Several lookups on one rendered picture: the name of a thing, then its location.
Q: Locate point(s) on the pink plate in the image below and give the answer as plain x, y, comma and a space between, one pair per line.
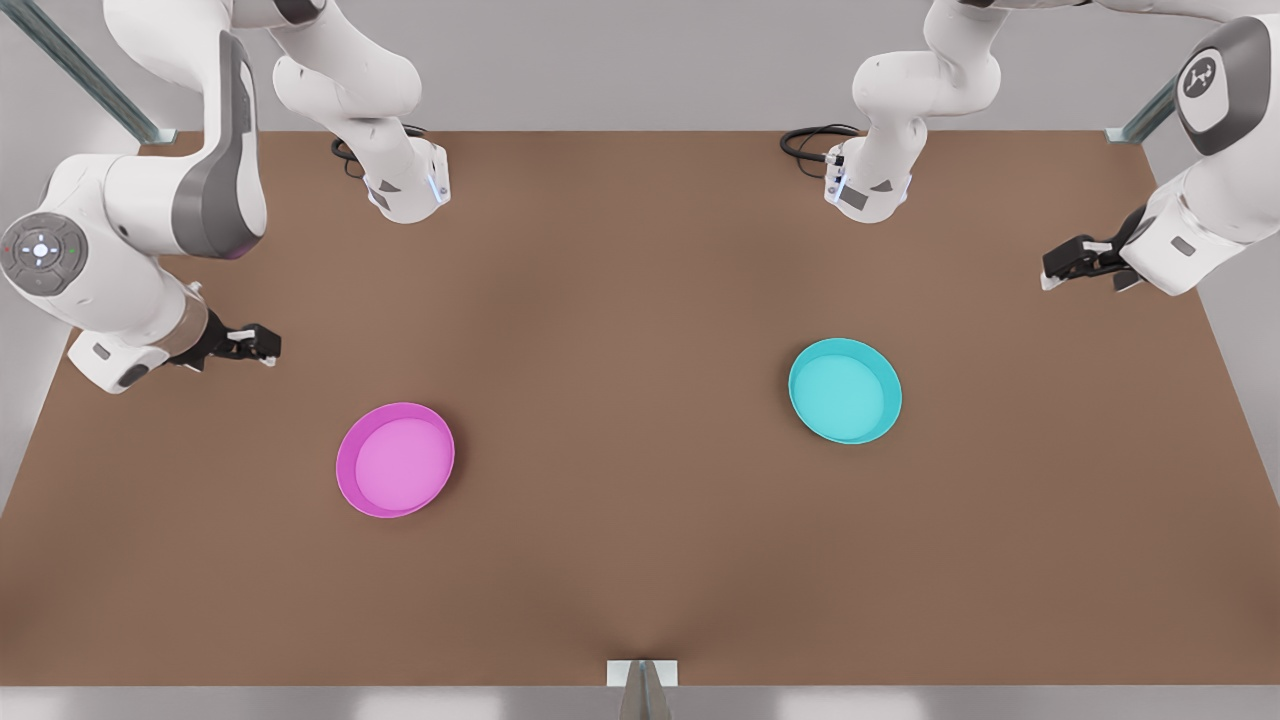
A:
396, 461

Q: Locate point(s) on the blue plate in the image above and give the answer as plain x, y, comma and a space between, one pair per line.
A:
845, 391

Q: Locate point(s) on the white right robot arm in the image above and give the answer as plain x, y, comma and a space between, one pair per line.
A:
130, 205

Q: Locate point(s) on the silver frame post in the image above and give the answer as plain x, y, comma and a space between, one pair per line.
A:
641, 688
85, 72
1145, 115

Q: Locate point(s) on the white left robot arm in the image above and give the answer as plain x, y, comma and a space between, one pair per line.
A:
1225, 200

